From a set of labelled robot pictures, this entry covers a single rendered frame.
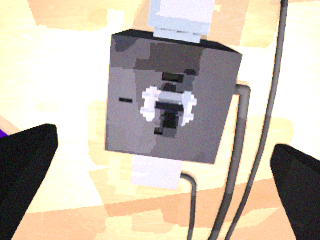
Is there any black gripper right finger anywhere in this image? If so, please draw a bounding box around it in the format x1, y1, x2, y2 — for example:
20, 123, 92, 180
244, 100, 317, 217
269, 143, 320, 240

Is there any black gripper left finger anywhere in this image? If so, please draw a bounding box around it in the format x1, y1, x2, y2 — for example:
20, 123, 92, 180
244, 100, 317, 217
0, 123, 59, 240

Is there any small purple block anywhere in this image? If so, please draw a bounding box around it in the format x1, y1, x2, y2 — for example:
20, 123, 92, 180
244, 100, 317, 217
0, 129, 5, 137

